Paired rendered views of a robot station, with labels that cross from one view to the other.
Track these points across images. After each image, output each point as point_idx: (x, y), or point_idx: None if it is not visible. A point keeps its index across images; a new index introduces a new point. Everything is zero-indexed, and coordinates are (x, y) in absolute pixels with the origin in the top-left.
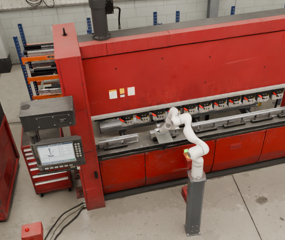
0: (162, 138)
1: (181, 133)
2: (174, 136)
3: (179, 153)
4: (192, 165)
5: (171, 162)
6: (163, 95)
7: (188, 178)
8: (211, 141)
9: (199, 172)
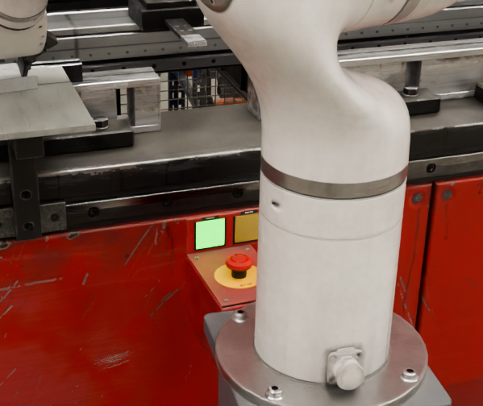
0: (3, 110)
1: (177, 129)
2: (122, 140)
3: (164, 283)
4: (267, 200)
5: (104, 366)
6: None
7: (225, 403)
8: (405, 195)
9: (361, 282)
